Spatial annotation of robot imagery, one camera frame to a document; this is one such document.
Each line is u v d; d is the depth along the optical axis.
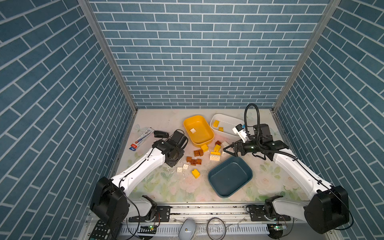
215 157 0.93
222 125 1.10
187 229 0.62
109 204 0.39
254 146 0.67
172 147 0.58
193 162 0.91
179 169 0.89
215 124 1.09
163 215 0.74
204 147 0.96
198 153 0.94
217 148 0.96
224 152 0.72
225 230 0.69
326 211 0.40
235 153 0.68
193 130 1.05
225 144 0.98
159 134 1.06
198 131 1.06
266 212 0.68
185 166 0.91
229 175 0.87
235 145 0.67
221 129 1.06
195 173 0.86
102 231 0.68
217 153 0.95
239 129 0.71
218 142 0.99
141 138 1.02
